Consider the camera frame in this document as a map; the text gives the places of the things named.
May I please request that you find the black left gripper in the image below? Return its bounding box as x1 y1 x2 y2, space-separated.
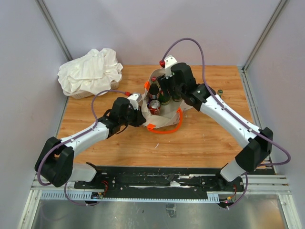
120 104 146 127

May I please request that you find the white canvas tote bag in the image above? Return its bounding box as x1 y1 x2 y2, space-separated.
140 69 193 129

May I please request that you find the green glass bottle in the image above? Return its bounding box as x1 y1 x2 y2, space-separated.
159 90 171 105
217 89 223 96
171 93 182 102

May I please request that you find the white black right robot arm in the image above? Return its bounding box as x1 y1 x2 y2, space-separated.
159 61 273 191

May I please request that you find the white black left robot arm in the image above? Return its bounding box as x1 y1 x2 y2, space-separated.
34 93 146 189

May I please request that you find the purple soda can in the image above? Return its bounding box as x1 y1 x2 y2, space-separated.
143 96 151 108

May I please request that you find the red soda can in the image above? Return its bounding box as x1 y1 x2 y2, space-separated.
148 100 161 115

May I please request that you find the glass cola bottle red cap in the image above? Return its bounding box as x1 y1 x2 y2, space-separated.
148 76 160 101

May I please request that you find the crumpled white cloth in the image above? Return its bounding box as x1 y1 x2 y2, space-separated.
58 48 123 96

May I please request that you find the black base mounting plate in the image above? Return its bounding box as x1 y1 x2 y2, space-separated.
74 166 244 193

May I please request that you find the orange bag handle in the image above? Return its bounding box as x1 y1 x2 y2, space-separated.
146 107 184 134

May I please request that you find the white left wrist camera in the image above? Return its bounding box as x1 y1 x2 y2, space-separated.
127 93 142 110

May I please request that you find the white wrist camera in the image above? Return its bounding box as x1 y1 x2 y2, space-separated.
127 93 142 110
164 55 178 79

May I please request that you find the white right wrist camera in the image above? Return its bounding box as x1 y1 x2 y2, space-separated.
164 55 178 79

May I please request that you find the grey slotted cable duct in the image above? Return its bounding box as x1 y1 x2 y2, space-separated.
41 187 220 203

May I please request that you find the aluminium frame post left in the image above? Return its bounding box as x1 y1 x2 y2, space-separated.
35 0 72 61

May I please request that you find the aluminium frame post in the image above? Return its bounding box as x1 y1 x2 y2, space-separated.
35 0 72 61
242 0 289 72

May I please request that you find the aluminium frame post right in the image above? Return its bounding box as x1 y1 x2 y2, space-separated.
242 0 289 72

